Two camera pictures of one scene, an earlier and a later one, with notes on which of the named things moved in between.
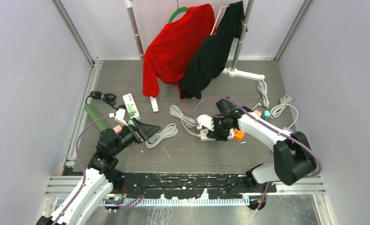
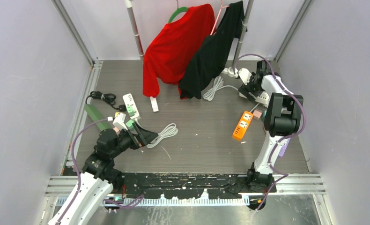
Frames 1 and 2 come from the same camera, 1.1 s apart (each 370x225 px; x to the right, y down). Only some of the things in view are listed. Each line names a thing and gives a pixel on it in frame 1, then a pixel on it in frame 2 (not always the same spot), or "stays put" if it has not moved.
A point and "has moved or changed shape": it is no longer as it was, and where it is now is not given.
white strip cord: (189, 122) → (218, 84)
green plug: (129, 110) stays put
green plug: (131, 122) stays put
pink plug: (257, 113) stays put
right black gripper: (216, 134) → (245, 90)
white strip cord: (170, 131) stays put
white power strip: (203, 135) has moved or changed shape
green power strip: (95, 115) stays put
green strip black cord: (109, 98) stays put
